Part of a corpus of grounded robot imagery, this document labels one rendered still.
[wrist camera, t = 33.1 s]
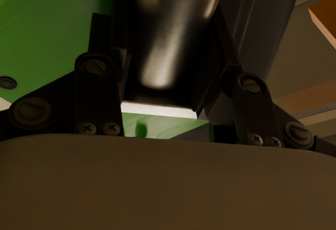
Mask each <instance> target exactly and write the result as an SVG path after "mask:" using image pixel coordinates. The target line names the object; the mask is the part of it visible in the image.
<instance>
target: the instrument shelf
mask: <svg viewBox="0 0 336 230"><path fill-rule="evenodd" d="M308 10H309V13H310V16H311V19H312V21H313V22H314V23H315V25H316V26H317V27H318V28H319V30H320V31H321V32H322V33H323V34H324V36H325V37H326V38H327V39H328V41H329V42H330V43H331V44H332V46H333V47H334V48H335V49H336V0H322V1H320V2H318V3H316V4H314V5H312V6H310V7H309V8H308Z"/></svg>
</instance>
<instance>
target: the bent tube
mask: <svg viewBox="0 0 336 230"><path fill-rule="evenodd" d="M218 3H219V0H133V3H132V36H133V48H132V57H131V61H130V66H129V71H128V75H127V80H126V85H125V89H124V94H123V99H122V103H121V105H120V106H121V112H123V113H134V114H145V115H156V116H167V117H178V118H189V119H197V114H196V112H193V110H192V104H191V98H190V92H189V86H188V84H189V82H188V80H187V76H188V73H189V71H190V69H191V66H192V64H193V62H194V59H195V57H196V55H197V52H198V50H199V47H200V45H201V43H202V40H203V38H204V36H205V33H206V31H207V29H208V26H209V24H210V21H211V19H212V17H213V14H214V12H215V10H216V7H217V5H218Z"/></svg>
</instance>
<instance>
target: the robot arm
mask: <svg viewBox="0 0 336 230"><path fill-rule="evenodd" d="M132 53H133V4H132V0H112V3H111V11H110V15H105V14H99V13H92V19H91V27H90V35H89V43H88V51H87V52H85V53H82V54H81V55H79V56H78V57H77V58H76V60H75V63H74V71H72V72H70V73H68V74H66V75H64V76H62V77H60V78H58V79H56V80H54V81H52V82H50V83H48V84H46V85H44V86H42V87H40V88H38V89H36V90H34V91H32V92H30V93H28V94H26V95H24V96H22V97H20V98H18V99H17V100H16V101H14V102H13V103H12V104H11V106H10V107H9V109H5V110H1V111H0V230H336V145H335V144H333V143H331V142H329V141H327V140H325V139H323V138H321V137H319V136H317V135H315V136H314V137H313V135H312V133H311V131H310V130H309V129H308V128H307V127H306V126H305V125H304V124H303V123H301V122H300V121H298V120H297V119H296V118H294V117H293V116H292V115H290V114H289V113H288V112H286V111H285V110H283V109H282V108H281V107H279V106H278V105H277V104H275V103H274V102H273V101H272V97H271V94H270V90H269V87H268V85H267V83H266V82H265V81H264V80H263V79H262V78H261V77H260V76H258V75H256V74H254V73H251V72H245V70H244V67H243V64H242V61H241V59H240V56H239V53H238V50H237V47H236V44H235V41H234V38H233V37H232V36H231V34H230V31H229V28H228V25H227V22H226V19H225V16H224V13H223V10H222V8H221V5H220V4H217V7H216V9H215V11H214V14H213V16H212V18H211V21H210V23H209V26H208V28H207V30H206V33H205V35H204V37H203V40H202V42H201V44H200V47H199V49H198V51H197V54H196V56H195V59H194V61H193V63H192V66H191V68H190V70H189V73H188V75H187V82H189V84H188V88H189V94H190V100H191V106H192V111H193V112H196V117H197V120H206V121H209V124H208V133H209V142H203V141H188V140H173V139H158V138H143V137H128V136H124V127H123V119H122V110H121V105H122V101H123V96H124V91H125V87H126V82H127V77H128V73H129V68H130V63H131V59H132Z"/></svg>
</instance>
